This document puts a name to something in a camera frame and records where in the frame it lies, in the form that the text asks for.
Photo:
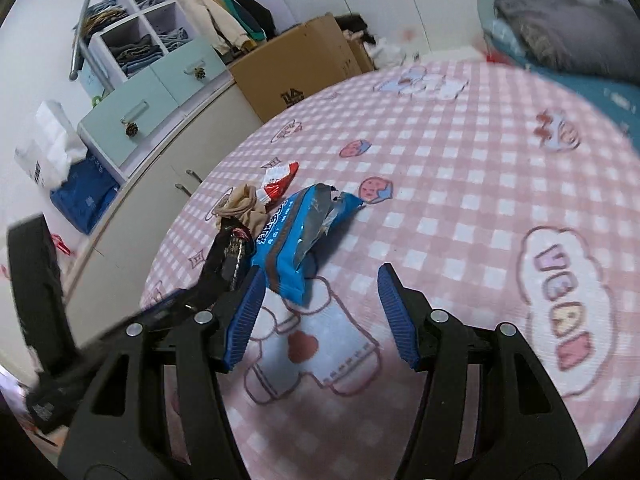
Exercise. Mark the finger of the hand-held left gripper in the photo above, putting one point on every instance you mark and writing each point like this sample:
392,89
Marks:
107,334
167,305

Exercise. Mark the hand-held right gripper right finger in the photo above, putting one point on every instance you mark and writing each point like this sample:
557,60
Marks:
395,320

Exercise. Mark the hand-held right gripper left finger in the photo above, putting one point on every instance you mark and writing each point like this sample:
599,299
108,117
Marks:
245,320

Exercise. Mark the dark brown snack wrapper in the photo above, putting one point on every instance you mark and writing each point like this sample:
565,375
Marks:
231,255

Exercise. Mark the blue snack wrapper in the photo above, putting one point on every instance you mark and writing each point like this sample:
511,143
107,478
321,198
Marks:
285,240

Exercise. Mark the beige stocking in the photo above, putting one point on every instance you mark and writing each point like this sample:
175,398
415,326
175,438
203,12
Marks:
245,207

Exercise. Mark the red and white wrapper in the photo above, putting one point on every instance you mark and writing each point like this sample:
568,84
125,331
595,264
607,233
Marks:
277,182

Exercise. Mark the white plastic bag red print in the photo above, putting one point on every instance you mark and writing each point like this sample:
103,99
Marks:
62,245

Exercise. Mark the blue patterned bag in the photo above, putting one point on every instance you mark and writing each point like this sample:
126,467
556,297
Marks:
85,195

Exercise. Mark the white low cabinet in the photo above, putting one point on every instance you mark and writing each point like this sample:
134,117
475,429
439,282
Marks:
150,200

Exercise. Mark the white paper shopping bag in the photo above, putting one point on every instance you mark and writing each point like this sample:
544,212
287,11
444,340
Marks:
50,145

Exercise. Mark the pink checkered tablecloth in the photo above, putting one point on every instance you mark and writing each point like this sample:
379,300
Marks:
475,185

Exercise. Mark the pinecone pendant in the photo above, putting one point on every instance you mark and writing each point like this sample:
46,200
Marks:
132,129
200,73

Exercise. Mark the wide turquoise drawer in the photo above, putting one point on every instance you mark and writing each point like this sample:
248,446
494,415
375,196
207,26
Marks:
125,105

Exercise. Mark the narrow turquoise drawer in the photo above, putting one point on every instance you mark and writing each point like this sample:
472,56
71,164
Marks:
185,65

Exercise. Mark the folded dark jeans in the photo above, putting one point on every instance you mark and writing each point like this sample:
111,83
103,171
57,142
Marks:
137,55

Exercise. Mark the brown cardboard box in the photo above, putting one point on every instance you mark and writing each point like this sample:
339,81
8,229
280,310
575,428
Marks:
300,65

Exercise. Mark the grey metal handrail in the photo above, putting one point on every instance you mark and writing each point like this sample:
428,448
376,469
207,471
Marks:
80,25

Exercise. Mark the folded blue clothes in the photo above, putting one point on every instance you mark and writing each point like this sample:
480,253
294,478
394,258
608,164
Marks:
175,40

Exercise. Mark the small white plastic bag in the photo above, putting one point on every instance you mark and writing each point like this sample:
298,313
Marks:
387,52

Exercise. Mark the pile of folded clothes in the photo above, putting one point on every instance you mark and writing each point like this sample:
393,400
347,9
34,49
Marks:
102,17

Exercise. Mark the lavender stepped cabinet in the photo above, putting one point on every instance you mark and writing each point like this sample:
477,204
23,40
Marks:
150,15

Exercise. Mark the cream hanging jacket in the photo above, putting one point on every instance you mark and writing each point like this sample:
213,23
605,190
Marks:
210,15

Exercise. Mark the heap of black clothes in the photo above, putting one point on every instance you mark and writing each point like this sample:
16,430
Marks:
355,27

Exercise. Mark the green hanging jacket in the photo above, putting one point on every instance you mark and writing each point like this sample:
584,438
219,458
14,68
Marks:
247,20

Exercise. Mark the black hanging jacket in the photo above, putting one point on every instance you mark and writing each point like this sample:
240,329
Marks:
255,7

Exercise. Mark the grey quilt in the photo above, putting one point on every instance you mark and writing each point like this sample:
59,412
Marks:
565,30

